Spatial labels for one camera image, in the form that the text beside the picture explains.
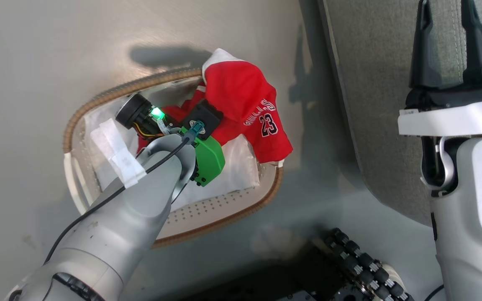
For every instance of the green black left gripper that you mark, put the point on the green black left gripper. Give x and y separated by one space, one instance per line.
209 159

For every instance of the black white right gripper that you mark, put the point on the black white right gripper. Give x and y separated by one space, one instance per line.
450 108

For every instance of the red basketball jersey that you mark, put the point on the red basketball jersey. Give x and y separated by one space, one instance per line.
241 96

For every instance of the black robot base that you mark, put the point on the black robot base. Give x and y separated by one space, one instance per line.
266 284

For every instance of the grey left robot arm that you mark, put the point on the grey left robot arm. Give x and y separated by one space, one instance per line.
119 225

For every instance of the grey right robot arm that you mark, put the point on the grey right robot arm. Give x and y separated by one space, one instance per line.
471 217

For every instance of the grey fabric sofa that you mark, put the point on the grey fabric sofa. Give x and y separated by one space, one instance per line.
375 83

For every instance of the wicker-rimmed laundry basket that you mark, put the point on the wicker-rimmed laundry basket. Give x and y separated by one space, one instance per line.
220 209

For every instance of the white tape strip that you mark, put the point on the white tape strip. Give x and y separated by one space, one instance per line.
119 154

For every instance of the black roller omni wheel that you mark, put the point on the black roller omni wheel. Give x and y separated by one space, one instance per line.
362 263

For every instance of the black round wrist camera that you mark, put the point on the black round wrist camera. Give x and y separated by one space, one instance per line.
134 110

